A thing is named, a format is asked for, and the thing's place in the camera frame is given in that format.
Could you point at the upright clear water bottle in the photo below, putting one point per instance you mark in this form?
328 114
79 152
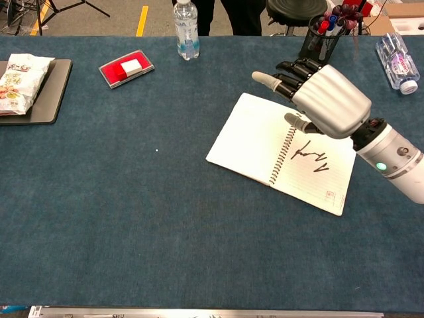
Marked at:
186 31

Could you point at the cardboard box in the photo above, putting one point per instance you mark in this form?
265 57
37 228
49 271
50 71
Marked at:
392 16

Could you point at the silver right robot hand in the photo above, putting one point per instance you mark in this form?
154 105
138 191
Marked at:
331 99

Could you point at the white snack bag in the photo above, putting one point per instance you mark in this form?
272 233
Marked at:
20 83

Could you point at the black cap marker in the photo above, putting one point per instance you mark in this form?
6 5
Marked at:
338 28

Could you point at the blue table cloth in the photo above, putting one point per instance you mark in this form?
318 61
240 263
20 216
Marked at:
132 215

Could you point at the red ink pad tray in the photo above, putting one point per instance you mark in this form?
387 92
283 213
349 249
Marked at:
127 69

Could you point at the red cap marker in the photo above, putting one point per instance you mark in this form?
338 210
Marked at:
322 27

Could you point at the black mesh pen holder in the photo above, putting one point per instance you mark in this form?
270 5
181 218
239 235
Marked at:
318 46

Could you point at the clear water bottle pink label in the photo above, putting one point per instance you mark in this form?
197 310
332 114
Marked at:
397 63

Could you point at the black round stool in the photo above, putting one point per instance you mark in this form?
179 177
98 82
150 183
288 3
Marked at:
295 11

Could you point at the dark red artificial flowers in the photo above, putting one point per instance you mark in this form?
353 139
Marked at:
346 15

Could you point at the person in black trousers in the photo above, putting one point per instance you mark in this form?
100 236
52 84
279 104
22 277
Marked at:
225 16

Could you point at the dark grey tray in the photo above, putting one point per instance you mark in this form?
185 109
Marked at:
49 96

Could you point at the black tripod stand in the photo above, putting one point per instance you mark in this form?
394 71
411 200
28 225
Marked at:
49 10

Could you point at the blue cap marker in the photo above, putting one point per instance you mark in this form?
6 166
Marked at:
331 23

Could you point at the yellow spiral notebook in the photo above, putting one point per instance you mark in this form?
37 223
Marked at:
298 169

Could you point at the white stamp block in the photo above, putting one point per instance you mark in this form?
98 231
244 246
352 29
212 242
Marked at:
130 67

